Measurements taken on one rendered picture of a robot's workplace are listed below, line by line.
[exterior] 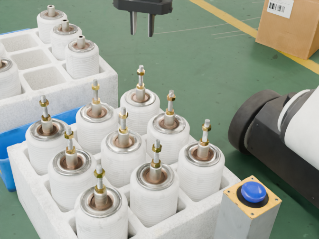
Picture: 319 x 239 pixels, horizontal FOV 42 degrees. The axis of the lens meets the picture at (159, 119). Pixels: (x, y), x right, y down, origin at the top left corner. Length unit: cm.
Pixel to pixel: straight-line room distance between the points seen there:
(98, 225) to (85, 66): 58
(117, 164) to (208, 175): 19
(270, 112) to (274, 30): 77
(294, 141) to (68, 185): 46
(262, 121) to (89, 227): 56
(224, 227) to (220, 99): 78
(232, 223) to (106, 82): 65
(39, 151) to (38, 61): 55
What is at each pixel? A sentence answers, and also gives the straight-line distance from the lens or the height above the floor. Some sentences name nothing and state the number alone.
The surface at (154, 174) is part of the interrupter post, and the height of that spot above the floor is 27.
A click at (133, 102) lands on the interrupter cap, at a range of 99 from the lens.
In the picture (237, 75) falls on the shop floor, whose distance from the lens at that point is 163.
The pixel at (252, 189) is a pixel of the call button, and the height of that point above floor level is 33.
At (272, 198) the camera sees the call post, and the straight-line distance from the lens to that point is 73.
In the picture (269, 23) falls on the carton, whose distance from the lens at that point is 184.
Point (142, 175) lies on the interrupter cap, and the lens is 81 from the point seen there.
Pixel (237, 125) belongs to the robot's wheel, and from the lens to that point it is 116.
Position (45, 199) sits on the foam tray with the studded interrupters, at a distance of 88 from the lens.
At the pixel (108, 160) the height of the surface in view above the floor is 23.
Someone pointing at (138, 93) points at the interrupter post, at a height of 27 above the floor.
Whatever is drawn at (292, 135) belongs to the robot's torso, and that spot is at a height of 30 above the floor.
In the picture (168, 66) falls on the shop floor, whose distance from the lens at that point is 163.
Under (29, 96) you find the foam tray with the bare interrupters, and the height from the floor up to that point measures 18.
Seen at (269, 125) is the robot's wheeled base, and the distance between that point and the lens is 110.
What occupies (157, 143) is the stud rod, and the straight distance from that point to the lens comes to 75.
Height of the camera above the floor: 83
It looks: 38 degrees down
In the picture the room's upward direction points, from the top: 4 degrees clockwise
